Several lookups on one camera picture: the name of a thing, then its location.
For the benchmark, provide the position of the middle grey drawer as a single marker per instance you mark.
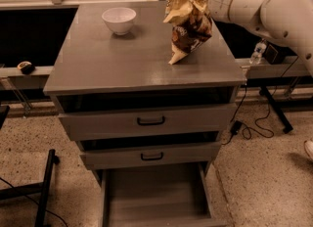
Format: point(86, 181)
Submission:
point(150, 155)

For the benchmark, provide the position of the grey drawer cabinet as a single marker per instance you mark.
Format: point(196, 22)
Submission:
point(98, 71)

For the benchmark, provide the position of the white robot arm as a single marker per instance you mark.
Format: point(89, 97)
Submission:
point(287, 23)

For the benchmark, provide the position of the small black box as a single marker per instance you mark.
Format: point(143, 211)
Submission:
point(275, 54)

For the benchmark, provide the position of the black metal stand left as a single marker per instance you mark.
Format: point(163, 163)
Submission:
point(41, 188)

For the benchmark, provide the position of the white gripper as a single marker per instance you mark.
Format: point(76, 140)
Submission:
point(236, 11)

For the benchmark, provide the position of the clear water bottle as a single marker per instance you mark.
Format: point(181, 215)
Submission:
point(258, 51)

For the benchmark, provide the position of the black yellow tape measure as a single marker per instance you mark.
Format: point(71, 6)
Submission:
point(26, 67)

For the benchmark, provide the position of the white red sneaker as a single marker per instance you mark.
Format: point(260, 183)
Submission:
point(308, 146)

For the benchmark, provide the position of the brown chip bag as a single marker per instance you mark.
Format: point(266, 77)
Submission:
point(191, 26)

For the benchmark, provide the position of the bottom grey open drawer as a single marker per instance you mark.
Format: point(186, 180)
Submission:
point(173, 195)

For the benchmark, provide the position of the black power adapter with cable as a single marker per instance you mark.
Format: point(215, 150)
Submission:
point(237, 124)

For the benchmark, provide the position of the white ceramic bowl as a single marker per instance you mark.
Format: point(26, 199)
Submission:
point(119, 20)

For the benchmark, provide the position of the top grey drawer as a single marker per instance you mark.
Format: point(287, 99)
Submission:
point(146, 122)

